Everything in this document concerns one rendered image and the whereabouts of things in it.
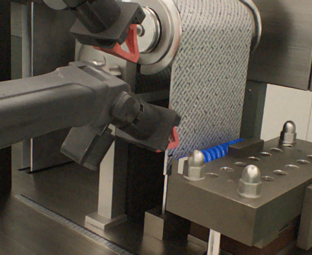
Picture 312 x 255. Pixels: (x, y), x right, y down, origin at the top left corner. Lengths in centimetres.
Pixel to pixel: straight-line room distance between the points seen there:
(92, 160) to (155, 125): 12
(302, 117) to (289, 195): 285
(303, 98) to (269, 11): 257
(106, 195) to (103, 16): 35
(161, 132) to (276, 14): 43
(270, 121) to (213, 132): 283
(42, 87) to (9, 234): 41
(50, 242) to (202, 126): 34
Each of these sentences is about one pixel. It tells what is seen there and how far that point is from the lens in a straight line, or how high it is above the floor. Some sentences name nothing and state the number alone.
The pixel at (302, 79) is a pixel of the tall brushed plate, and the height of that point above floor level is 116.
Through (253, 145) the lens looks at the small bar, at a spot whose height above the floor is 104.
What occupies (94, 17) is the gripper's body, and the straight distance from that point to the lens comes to 69.
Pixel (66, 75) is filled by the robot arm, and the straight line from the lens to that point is 58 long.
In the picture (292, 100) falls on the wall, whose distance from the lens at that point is 366.
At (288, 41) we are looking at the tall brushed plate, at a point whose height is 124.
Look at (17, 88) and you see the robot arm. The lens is 50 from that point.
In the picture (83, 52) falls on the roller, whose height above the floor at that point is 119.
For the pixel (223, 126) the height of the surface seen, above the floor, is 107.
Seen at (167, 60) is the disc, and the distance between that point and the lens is 80.
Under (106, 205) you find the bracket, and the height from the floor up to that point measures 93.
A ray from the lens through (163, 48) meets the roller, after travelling 80.
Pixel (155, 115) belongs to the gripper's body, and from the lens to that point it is 75.
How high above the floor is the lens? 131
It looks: 15 degrees down
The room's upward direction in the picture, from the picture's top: 4 degrees clockwise
